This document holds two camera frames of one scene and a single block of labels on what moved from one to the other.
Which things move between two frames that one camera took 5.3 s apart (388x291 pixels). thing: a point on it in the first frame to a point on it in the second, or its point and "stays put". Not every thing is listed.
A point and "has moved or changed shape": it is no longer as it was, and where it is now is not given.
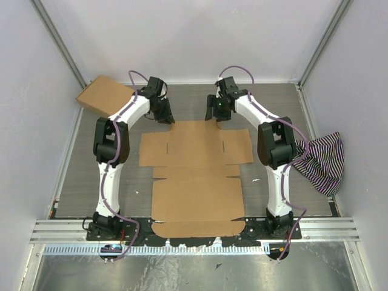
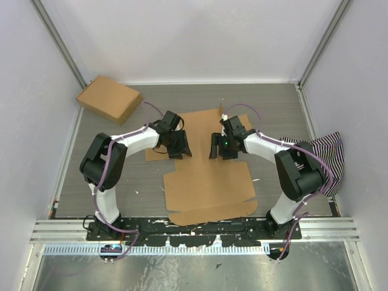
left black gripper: (167, 117) to (183, 148)
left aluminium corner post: (60, 42) stays put
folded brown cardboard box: (104, 96) stays put
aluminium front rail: (345, 231) stays put
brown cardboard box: (196, 194) has moved or changed shape
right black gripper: (212, 103) to (217, 140)
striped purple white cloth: (324, 165) stays put
